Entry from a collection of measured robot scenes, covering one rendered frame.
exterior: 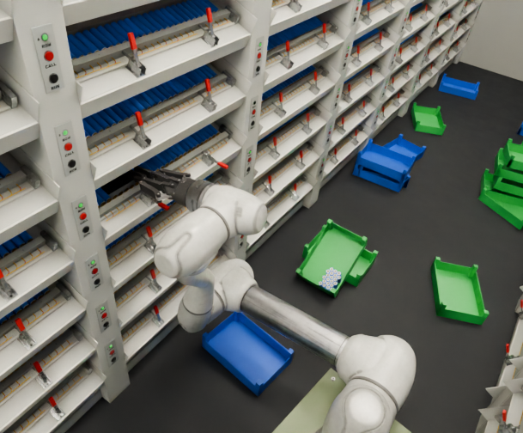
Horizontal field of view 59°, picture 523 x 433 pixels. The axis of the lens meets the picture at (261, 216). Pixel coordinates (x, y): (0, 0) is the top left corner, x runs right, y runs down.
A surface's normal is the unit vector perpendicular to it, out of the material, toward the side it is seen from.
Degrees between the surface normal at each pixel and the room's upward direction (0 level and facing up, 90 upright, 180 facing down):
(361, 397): 10
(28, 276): 21
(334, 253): 29
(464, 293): 0
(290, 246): 0
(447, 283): 0
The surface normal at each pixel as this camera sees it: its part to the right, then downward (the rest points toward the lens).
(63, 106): 0.82, 0.43
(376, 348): -0.01, -0.82
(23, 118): 0.38, -0.54
